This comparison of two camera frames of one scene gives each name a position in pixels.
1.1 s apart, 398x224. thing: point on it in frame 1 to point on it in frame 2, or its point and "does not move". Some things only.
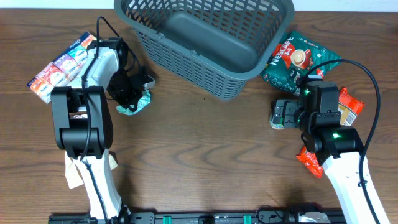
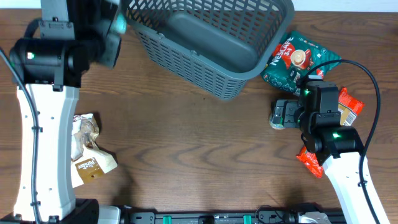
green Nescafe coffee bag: (293, 56) does not move
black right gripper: (290, 107) does not move
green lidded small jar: (277, 118) does not move
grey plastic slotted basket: (215, 45) does not move
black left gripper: (125, 98) to (112, 58)
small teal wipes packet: (145, 99) to (120, 25)
